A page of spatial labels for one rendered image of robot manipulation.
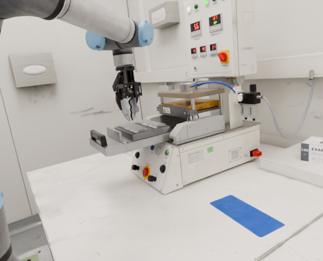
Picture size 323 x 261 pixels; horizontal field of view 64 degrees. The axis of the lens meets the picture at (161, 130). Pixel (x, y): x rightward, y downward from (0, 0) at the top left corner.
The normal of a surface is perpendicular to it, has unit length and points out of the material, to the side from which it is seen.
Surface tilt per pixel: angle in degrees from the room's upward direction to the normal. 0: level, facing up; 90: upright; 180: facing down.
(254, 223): 0
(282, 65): 90
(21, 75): 90
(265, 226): 0
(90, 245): 0
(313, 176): 90
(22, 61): 90
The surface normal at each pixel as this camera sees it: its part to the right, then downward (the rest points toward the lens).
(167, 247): -0.11, -0.97
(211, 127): 0.50, 0.14
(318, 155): -0.75, 0.23
